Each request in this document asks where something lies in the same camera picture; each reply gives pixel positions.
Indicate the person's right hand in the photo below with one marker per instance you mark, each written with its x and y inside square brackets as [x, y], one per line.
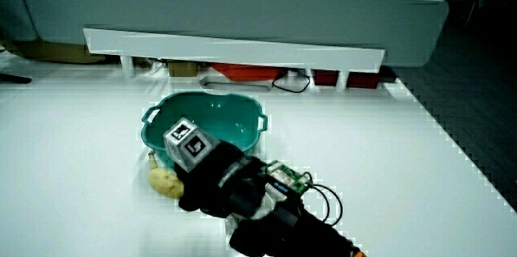
[218, 176]

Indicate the yellow banana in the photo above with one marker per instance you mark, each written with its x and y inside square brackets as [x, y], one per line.
[165, 182]

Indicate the white desk shelf riser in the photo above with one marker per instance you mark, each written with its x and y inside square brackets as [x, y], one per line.
[226, 49]

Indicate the white desk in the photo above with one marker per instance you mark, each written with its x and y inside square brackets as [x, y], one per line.
[81, 148]

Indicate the teal plastic basin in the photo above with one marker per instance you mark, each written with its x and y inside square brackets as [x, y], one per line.
[226, 119]

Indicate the orange plastic bin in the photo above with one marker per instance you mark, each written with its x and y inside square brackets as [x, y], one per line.
[246, 72]

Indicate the small cardboard box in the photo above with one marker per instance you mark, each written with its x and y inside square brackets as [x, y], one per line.
[182, 68]

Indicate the dark red box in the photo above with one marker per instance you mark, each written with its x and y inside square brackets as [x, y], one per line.
[362, 80]
[325, 77]

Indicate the large grey partition panel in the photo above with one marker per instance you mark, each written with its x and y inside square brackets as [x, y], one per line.
[242, 10]

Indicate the brown wooden board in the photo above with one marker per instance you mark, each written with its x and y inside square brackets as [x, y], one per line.
[52, 51]

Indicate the black flat object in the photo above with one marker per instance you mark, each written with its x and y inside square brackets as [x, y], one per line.
[14, 78]

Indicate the small grey partition panel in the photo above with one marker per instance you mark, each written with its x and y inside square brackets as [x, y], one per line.
[12, 6]

